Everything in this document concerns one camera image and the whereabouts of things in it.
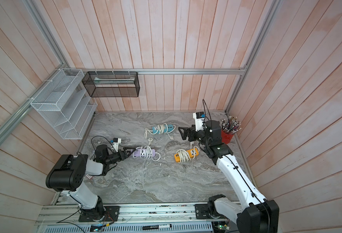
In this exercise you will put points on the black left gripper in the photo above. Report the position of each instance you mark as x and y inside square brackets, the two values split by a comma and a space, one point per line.
[126, 155]

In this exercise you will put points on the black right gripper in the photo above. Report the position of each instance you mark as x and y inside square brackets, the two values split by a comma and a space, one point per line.
[188, 131]

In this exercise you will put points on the purple power strip with cord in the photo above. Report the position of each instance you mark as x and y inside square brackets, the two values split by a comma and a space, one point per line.
[146, 152]

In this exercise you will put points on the orange power strip with cord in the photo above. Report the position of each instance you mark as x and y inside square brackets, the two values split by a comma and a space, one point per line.
[186, 155]

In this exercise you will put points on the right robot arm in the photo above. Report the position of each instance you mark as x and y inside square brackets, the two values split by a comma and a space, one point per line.
[254, 213]

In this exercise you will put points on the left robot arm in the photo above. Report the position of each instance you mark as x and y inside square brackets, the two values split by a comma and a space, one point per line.
[68, 174]

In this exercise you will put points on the bundle of coloured pencils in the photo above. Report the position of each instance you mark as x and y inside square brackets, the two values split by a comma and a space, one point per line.
[230, 125]

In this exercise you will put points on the black mesh basket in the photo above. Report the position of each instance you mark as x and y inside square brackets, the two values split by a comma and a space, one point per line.
[109, 84]

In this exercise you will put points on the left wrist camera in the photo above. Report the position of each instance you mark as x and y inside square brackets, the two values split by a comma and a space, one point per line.
[115, 142]

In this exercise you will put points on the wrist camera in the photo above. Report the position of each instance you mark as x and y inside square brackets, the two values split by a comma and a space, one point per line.
[115, 142]
[199, 118]

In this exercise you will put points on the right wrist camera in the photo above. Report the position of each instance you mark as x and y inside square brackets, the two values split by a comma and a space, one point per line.
[199, 118]

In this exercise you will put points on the teal power strip with cord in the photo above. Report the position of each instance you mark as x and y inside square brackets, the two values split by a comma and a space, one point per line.
[161, 129]

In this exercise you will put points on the white wire mesh shelf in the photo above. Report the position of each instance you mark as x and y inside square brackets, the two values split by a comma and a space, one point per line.
[65, 107]

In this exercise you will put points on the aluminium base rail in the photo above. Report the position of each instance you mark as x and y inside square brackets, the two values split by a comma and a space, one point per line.
[133, 218]

